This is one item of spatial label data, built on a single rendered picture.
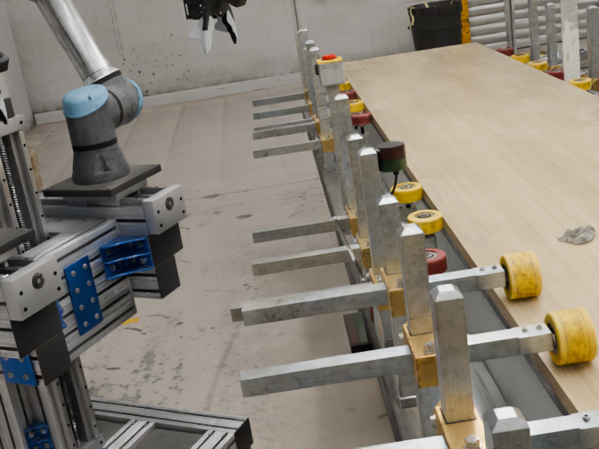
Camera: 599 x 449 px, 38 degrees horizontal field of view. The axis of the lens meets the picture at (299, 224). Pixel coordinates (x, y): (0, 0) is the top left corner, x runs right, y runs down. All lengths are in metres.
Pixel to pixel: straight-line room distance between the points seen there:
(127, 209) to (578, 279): 1.13
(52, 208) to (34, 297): 0.56
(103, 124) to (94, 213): 0.23
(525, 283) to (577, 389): 0.30
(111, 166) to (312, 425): 1.21
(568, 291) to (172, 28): 8.40
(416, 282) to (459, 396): 0.25
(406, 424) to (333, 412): 1.44
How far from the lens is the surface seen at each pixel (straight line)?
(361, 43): 9.85
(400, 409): 1.67
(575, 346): 1.33
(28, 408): 2.38
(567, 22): 3.46
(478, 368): 1.95
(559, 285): 1.63
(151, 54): 9.79
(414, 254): 1.27
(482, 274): 1.54
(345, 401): 3.11
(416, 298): 1.30
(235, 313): 1.79
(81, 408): 2.42
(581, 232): 1.84
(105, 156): 2.27
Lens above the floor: 1.56
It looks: 18 degrees down
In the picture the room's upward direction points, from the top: 9 degrees counter-clockwise
